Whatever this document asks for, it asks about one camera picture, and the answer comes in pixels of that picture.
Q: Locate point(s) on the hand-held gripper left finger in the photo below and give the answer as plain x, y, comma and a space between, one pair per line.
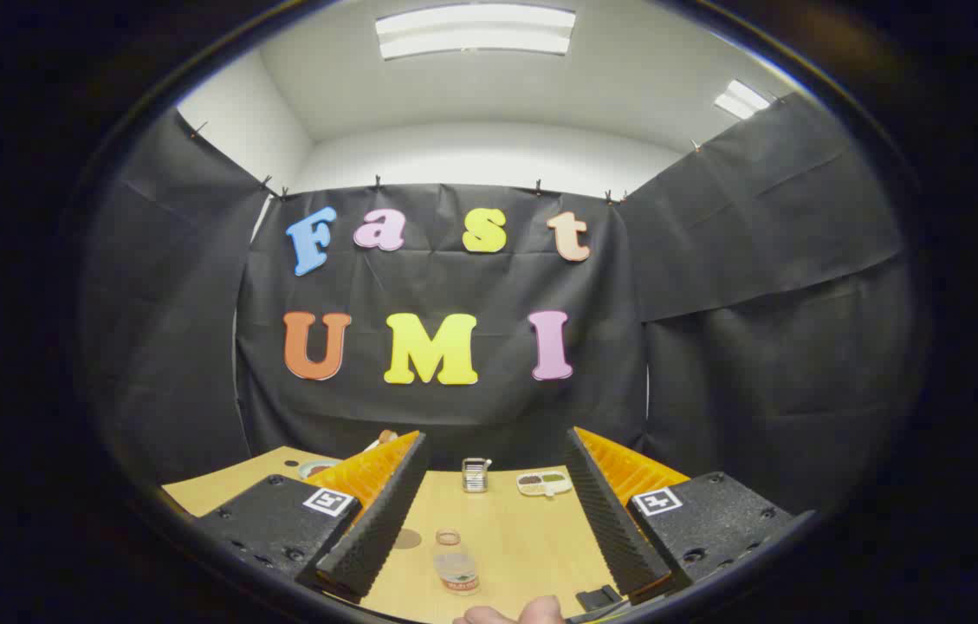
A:
376, 529

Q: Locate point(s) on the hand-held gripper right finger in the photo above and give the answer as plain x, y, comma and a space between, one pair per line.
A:
618, 529

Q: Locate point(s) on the round brown coaster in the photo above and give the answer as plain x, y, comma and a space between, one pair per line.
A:
407, 539

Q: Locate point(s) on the clear plastic juice bottle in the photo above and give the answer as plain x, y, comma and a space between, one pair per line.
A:
456, 570

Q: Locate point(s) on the pale green plate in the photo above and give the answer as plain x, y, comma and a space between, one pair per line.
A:
315, 469

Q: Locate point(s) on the white divided dish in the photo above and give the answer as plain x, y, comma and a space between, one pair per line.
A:
543, 484

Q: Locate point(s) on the wooden table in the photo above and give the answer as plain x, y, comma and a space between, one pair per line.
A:
523, 537

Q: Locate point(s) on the small metal rack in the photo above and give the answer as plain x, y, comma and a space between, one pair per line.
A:
476, 476

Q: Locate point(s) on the small ceiling light panel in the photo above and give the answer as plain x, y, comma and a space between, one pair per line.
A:
741, 99

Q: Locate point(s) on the large ceiling light panel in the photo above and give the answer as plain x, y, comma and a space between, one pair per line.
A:
476, 30

